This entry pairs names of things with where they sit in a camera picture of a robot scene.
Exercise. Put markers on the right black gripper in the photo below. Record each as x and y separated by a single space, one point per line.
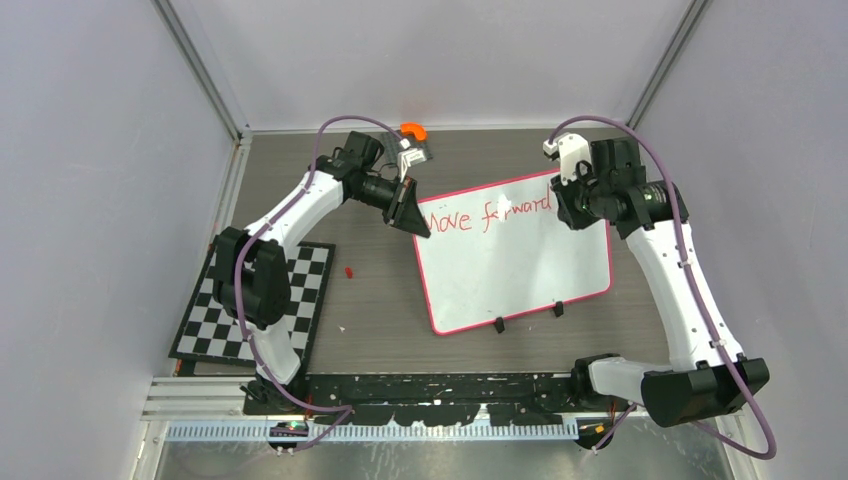
575 219

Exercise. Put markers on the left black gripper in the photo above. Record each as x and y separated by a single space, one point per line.
404 212

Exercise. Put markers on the pink framed whiteboard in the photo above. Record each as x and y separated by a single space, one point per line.
499 251

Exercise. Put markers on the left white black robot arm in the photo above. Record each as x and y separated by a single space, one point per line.
251 278

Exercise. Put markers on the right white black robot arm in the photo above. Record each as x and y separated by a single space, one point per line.
605 181

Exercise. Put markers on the grey studded baseplate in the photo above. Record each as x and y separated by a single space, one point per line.
392 146

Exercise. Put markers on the orange curved plastic piece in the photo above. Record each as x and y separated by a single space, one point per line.
414 130

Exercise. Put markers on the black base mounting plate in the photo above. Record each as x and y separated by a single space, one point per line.
431 400

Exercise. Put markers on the black white checkerboard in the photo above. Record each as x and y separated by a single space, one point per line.
208 334

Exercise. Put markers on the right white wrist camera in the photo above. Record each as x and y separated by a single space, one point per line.
568 149

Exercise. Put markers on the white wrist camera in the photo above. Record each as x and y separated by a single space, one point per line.
408 155
568 149

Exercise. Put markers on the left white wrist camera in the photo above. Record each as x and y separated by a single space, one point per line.
408 155

